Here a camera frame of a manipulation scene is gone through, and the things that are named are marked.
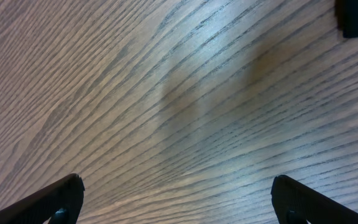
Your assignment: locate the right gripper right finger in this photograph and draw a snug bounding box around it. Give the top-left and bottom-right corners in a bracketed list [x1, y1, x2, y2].
[271, 175, 358, 224]

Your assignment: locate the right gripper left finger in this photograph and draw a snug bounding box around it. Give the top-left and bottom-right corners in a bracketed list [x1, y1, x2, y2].
[0, 174, 85, 224]

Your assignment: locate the black garment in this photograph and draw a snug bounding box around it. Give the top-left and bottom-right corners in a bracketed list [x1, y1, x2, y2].
[335, 0, 358, 39]

